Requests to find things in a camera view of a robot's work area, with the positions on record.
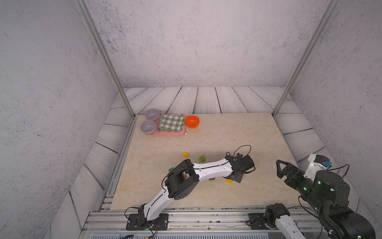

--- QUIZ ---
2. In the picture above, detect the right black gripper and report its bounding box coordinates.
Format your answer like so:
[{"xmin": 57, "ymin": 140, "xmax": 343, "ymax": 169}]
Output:
[{"xmin": 277, "ymin": 158, "xmax": 327, "ymax": 217}]

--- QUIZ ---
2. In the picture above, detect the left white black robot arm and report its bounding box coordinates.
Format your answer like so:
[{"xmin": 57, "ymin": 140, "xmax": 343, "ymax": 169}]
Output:
[{"xmin": 138, "ymin": 154, "xmax": 256, "ymax": 225}]

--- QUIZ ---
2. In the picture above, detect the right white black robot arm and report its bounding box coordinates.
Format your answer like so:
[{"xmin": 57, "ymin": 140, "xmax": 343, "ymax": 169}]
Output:
[{"xmin": 276, "ymin": 160, "xmax": 376, "ymax": 239}]

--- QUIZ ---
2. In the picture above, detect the orange bowl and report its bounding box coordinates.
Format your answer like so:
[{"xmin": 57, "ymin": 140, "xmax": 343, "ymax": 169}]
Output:
[{"xmin": 185, "ymin": 115, "xmax": 200, "ymax": 128}]

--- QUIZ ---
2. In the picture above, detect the green checkered cloth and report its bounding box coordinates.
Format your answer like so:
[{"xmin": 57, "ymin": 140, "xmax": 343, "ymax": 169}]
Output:
[{"xmin": 159, "ymin": 114, "xmax": 185, "ymax": 132}]

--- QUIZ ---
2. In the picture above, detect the pink tray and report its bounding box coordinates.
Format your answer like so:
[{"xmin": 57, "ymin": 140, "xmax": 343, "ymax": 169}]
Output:
[{"xmin": 151, "ymin": 119, "xmax": 188, "ymax": 136}]

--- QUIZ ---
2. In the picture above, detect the front lavender bowl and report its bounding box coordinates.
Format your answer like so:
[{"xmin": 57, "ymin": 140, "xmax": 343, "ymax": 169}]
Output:
[{"xmin": 140, "ymin": 120, "xmax": 157, "ymax": 135}]

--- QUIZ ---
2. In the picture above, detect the lavender bowl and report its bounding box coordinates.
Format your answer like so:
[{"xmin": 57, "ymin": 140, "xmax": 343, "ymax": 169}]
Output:
[
  {"xmin": 145, "ymin": 108, "xmax": 161, "ymax": 121},
  {"xmin": 140, "ymin": 120, "xmax": 157, "ymax": 135}
]

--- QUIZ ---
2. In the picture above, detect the rear lavender bowl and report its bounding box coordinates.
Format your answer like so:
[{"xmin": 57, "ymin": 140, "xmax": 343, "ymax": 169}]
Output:
[{"xmin": 145, "ymin": 108, "xmax": 161, "ymax": 121}]

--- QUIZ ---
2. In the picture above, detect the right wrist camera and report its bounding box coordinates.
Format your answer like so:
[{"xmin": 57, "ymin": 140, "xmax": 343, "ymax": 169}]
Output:
[{"xmin": 303, "ymin": 154, "xmax": 332, "ymax": 181}]

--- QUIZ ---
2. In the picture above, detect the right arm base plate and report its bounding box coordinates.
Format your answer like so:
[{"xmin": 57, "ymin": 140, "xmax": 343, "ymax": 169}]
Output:
[{"xmin": 246, "ymin": 213, "xmax": 267, "ymax": 230}]

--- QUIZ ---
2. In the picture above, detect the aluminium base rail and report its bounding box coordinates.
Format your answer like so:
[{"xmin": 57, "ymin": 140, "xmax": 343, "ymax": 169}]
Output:
[{"xmin": 79, "ymin": 208, "xmax": 341, "ymax": 239}]

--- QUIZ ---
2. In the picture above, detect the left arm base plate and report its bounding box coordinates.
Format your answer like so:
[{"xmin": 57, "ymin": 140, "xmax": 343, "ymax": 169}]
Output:
[{"xmin": 126, "ymin": 214, "xmax": 169, "ymax": 231}]

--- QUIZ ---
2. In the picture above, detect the right aluminium frame post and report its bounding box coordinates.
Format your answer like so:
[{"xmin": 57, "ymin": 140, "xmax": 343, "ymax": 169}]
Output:
[{"xmin": 272, "ymin": 0, "xmax": 339, "ymax": 118}]

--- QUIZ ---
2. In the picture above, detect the aluminium frame post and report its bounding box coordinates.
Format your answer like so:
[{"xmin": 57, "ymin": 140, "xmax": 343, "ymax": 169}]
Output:
[
  {"xmin": 75, "ymin": 0, "xmax": 135, "ymax": 118},
  {"xmin": 272, "ymin": 0, "xmax": 339, "ymax": 118}
]

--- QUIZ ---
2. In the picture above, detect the left aluminium frame post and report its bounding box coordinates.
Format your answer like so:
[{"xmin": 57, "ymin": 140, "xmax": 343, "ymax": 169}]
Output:
[{"xmin": 75, "ymin": 0, "xmax": 135, "ymax": 118}]

